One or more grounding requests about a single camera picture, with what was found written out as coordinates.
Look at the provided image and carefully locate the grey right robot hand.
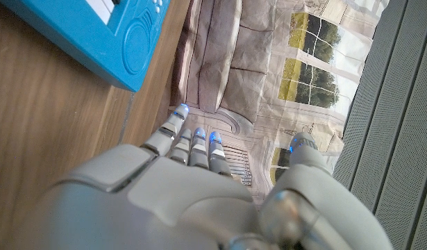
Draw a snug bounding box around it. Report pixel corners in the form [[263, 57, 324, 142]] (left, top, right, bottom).
[[11, 103, 394, 250]]

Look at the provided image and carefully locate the blue toy piano keyboard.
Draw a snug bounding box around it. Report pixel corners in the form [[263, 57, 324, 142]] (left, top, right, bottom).
[[0, 0, 171, 93]]

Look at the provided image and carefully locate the printed sofa backdrop cloth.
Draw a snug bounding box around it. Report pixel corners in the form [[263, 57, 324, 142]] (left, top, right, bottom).
[[167, 0, 392, 209]]

